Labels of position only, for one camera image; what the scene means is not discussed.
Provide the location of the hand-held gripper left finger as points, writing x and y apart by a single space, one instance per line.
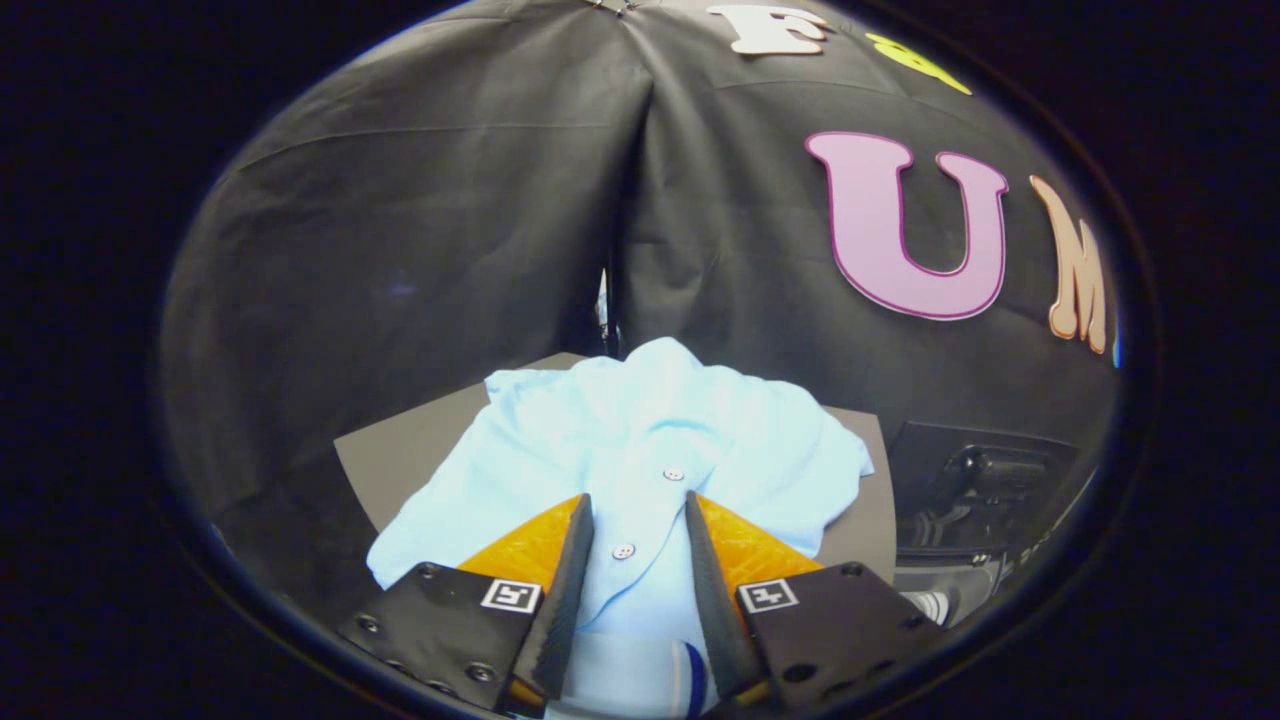
570 590

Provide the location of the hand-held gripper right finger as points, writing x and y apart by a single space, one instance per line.
710 600

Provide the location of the light blue shirt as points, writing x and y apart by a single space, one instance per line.
640 430

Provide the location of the dark cabinet with beige door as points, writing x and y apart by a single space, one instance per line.
400 460

